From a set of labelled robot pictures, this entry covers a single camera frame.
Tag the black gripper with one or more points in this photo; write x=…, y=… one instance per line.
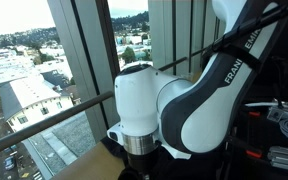
x=142, y=165

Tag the black jumper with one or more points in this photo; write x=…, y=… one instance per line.
x=200, y=166

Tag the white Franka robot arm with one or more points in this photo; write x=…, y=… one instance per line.
x=144, y=100

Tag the long grey handrail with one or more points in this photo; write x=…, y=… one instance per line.
x=50, y=120

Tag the grey window mullion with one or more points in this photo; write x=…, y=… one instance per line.
x=84, y=66

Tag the short dark window handrail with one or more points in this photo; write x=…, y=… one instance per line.
x=197, y=52

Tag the white rod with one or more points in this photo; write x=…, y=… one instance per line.
x=260, y=104

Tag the grey aluminium bars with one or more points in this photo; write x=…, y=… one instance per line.
x=285, y=158

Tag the grey camera box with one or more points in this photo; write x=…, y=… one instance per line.
x=275, y=114

